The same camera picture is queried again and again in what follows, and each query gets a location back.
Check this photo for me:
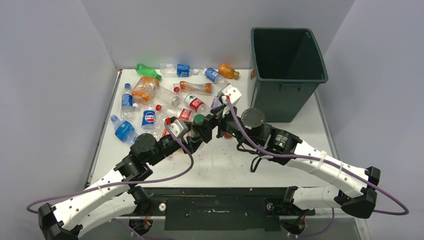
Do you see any blue label bottle blue cap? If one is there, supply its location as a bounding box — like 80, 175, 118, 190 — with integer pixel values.
204, 67, 230, 87

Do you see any Nongfu bottle red white label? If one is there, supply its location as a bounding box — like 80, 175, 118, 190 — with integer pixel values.
173, 87, 210, 115

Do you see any blue label bottle left edge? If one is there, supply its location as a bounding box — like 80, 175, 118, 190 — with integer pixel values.
110, 115, 139, 146

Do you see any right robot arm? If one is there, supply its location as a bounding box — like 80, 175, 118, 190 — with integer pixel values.
191, 108, 381, 219

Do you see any flattened orange label bottle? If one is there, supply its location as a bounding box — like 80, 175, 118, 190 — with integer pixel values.
173, 81, 213, 94

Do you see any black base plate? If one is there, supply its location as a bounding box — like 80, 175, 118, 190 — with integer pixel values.
126, 187, 316, 232

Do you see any Nongfu bottle red cap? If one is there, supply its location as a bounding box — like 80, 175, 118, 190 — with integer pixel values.
155, 104, 195, 122

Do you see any slim blue label bottle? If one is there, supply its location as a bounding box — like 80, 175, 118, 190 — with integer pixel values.
120, 83, 134, 121

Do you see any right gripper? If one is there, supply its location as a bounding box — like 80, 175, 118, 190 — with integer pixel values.
192, 100, 259, 150

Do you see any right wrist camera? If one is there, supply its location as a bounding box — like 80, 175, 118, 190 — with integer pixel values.
219, 84, 242, 107

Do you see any large Pepsi bottle blue cap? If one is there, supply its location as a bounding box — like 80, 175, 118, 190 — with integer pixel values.
141, 106, 156, 135

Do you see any large orange label bottle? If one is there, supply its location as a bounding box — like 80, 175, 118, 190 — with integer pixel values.
131, 76, 160, 105

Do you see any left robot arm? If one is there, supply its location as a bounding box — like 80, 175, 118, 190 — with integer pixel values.
38, 133, 192, 240

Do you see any small clear water bottle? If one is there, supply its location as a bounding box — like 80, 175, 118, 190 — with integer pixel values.
210, 95, 223, 111

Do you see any clear bottle blue label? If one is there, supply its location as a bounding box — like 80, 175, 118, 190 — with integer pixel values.
159, 63, 199, 78

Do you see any dark green plastic bin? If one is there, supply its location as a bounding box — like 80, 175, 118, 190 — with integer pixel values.
247, 27, 329, 123

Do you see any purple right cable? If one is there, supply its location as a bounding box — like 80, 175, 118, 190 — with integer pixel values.
225, 97, 410, 217

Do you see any clear bottle red cap label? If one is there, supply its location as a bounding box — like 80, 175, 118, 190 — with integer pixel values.
223, 133, 232, 139

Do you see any green plastic bottle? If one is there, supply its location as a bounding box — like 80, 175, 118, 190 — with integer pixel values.
135, 63, 162, 81

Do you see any Starbucks bottle green cap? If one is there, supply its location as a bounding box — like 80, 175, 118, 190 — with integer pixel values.
190, 114, 205, 140

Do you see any orange juice bottle far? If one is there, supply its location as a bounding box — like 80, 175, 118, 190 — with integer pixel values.
218, 63, 240, 80

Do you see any clear bottle silver cap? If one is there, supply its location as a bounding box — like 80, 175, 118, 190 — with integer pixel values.
155, 86, 180, 107

